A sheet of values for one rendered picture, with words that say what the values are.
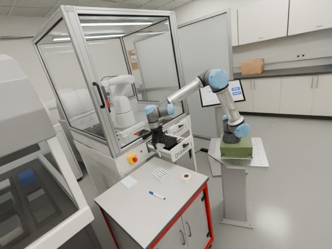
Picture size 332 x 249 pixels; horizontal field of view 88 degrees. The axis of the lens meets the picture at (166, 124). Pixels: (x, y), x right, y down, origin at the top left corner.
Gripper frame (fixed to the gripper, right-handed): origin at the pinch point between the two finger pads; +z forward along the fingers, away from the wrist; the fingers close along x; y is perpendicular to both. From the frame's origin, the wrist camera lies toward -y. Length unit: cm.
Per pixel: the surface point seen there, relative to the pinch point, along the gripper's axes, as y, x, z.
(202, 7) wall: 4, 424, -148
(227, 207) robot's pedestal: 43, 26, 82
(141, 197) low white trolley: -8.7, -25.3, 20.9
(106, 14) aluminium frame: -23, 21, -97
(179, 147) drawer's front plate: 10.9, 17.1, 8.2
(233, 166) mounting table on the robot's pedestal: 52, 16, 24
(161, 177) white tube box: 1.1, -8.2, 17.7
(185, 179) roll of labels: 19.2, -8.6, 17.7
